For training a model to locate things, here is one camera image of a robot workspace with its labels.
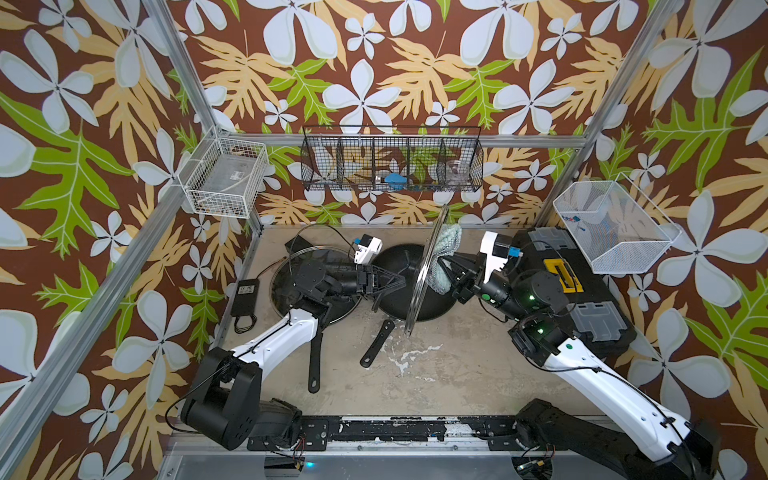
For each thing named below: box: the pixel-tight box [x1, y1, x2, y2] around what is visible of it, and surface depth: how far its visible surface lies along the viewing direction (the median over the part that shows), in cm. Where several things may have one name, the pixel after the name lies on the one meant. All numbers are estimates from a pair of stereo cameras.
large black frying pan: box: [270, 246, 363, 394], surface depth 64 cm
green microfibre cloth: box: [426, 223, 462, 295], surface depth 56 cm
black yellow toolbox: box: [508, 227, 637, 359], surface depth 79 cm
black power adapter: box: [230, 278, 260, 317], surface depth 100 cm
